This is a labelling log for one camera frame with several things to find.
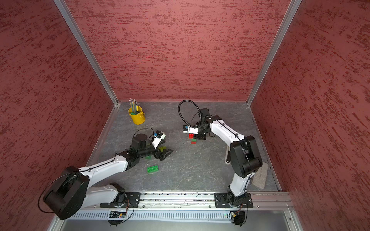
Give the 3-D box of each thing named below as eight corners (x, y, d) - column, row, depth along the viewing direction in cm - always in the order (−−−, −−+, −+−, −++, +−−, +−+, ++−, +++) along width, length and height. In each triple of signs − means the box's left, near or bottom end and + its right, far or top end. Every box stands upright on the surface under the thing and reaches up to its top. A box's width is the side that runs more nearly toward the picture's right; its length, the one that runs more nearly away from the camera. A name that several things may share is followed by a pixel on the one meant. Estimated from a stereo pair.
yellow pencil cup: (131, 124, 107) (126, 114, 98) (134, 115, 113) (129, 105, 103) (144, 124, 107) (140, 114, 98) (146, 115, 113) (143, 105, 104)
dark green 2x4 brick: (148, 173, 85) (147, 172, 83) (147, 168, 87) (146, 167, 85) (158, 171, 86) (158, 169, 84) (158, 166, 88) (157, 164, 86)
